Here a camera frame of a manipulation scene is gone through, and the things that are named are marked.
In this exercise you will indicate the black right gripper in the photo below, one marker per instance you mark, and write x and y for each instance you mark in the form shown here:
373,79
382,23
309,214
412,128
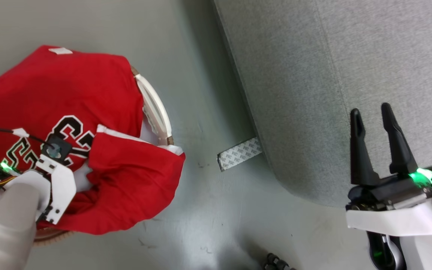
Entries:
399,187

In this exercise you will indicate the red jersey with black lettering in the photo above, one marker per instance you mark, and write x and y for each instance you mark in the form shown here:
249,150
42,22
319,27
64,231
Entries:
69,86

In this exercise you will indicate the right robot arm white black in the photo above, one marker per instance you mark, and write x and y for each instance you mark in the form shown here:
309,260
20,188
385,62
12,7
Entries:
426,251

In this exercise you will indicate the white laundry basket brown rim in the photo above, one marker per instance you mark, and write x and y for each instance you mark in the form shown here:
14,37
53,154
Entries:
156,108

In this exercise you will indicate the grey fabric sofa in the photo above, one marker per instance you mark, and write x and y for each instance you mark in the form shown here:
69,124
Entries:
313,75

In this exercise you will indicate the grey patterned tape strip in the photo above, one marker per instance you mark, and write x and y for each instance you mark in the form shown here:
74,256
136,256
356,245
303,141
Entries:
238,153

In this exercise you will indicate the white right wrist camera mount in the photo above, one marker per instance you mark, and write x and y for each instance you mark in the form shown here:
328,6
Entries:
388,221

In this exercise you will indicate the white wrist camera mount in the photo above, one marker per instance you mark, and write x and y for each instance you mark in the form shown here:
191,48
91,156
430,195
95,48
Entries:
388,221
64,187

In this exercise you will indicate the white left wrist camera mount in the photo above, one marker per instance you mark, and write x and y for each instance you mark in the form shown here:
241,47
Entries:
64,187

